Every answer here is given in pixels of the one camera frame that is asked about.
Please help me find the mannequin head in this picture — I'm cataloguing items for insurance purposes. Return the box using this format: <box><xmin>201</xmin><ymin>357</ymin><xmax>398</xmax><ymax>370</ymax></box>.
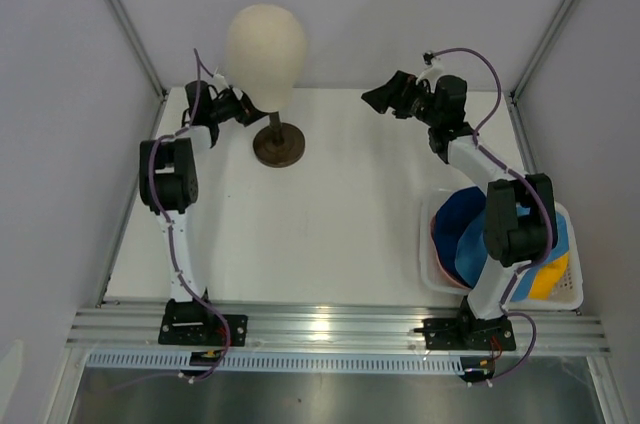
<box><xmin>226</xmin><ymin>4</ymin><xmax>308</xmax><ymax>168</ymax></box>

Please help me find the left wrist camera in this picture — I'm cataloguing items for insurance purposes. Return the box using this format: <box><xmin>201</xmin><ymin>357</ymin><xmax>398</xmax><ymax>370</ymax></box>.
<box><xmin>212</xmin><ymin>66</ymin><xmax>230</xmax><ymax>90</ymax></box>

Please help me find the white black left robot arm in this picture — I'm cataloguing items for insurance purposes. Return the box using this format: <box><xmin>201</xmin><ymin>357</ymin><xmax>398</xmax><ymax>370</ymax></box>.
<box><xmin>138</xmin><ymin>74</ymin><xmax>266</xmax><ymax>302</ymax></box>

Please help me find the light blue bucket hat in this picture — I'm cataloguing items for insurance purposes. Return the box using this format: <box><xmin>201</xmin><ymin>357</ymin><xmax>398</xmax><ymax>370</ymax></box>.
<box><xmin>454</xmin><ymin>209</ymin><xmax>570</xmax><ymax>302</ymax></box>

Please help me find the dark blue bucket hat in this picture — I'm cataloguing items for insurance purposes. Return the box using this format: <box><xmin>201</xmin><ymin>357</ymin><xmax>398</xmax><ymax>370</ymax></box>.
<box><xmin>434</xmin><ymin>187</ymin><xmax>486</xmax><ymax>289</ymax></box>

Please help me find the white plastic basket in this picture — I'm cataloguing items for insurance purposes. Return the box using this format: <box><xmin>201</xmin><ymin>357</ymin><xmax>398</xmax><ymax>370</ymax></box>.
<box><xmin>418</xmin><ymin>189</ymin><xmax>584</xmax><ymax>311</ymax></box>

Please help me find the pink bucket hat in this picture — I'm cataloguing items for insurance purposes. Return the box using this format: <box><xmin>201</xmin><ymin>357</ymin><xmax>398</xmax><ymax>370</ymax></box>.
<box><xmin>430</xmin><ymin>217</ymin><xmax>470</xmax><ymax>291</ymax></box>

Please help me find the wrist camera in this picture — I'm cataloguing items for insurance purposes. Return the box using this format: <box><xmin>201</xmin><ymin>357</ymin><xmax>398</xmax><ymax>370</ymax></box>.
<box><xmin>212</xmin><ymin>66</ymin><xmax>230</xmax><ymax>90</ymax></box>
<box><xmin>417</xmin><ymin>52</ymin><xmax>444</xmax><ymax>84</ymax></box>

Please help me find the aluminium corner post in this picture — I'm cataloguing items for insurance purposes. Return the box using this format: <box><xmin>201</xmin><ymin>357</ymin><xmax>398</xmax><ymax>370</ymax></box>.
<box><xmin>104</xmin><ymin>0</ymin><xmax>167</xmax><ymax>99</ymax></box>
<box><xmin>509</xmin><ymin>0</ymin><xmax>580</xmax><ymax>103</ymax></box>

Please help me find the aluminium front rail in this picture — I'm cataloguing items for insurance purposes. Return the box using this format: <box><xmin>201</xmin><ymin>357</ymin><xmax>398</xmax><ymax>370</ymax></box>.
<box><xmin>66</xmin><ymin>300</ymin><xmax>611</xmax><ymax>357</ymax></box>

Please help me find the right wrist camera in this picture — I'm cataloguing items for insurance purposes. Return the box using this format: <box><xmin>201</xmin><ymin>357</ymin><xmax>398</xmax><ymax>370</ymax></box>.
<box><xmin>417</xmin><ymin>52</ymin><xmax>444</xmax><ymax>84</ymax></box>

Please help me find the aluminium right corner post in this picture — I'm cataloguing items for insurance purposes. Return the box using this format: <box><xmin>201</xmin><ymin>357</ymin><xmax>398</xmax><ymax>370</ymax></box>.
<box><xmin>509</xmin><ymin>0</ymin><xmax>580</xmax><ymax>103</ymax></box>

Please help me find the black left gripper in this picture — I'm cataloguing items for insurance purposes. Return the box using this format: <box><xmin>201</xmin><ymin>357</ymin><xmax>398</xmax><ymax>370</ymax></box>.
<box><xmin>209</xmin><ymin>77</ymin><xmax>277</xmax><ymax>128</ymax></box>

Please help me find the aluminium left corner post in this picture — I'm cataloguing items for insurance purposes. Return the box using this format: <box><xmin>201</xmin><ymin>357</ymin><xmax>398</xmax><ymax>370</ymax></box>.
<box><xmin>104</xmin><ymin>0</ymin><xmax>167</xmax><ymax>99</ymax></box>

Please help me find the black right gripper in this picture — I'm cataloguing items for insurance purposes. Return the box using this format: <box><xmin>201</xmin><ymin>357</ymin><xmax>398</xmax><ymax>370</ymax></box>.
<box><xmin>362</xmin><ymin>71</ymin><xmax>441</xmax><ymax>127</ymax></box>

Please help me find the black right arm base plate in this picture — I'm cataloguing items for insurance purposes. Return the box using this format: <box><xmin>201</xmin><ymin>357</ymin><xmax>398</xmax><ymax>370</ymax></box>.
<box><xmin>413</xmin><ymin>317</ymin><xmax>516</xmax><ymax>351</ymax></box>

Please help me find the yellow bucket hat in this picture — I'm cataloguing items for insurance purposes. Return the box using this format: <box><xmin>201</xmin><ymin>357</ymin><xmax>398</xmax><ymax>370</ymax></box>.
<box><xmin>528</xmin><ymin>253</ymin><xmax>569</xmax><ymax>300</ymax></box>

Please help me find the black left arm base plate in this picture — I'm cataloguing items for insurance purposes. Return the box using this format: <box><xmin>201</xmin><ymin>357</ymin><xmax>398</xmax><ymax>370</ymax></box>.
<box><xmin>158</xmin><ymin>299</ymin><xmax>248</xmax><ymax>347</ymax></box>

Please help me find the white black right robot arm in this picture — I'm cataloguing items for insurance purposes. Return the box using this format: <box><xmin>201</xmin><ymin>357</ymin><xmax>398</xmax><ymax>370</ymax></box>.
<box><xmin>361</xmin><ymin>71</ymin><xmax>557</xmax><ymax>348</ymax></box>

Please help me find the white slotted cable duct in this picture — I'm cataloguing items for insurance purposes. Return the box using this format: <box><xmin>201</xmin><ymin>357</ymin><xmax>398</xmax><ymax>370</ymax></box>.
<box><xmin>86</xmin><ymin>349</ymin><xmax>464</xmax><ymax>376</ymax></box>

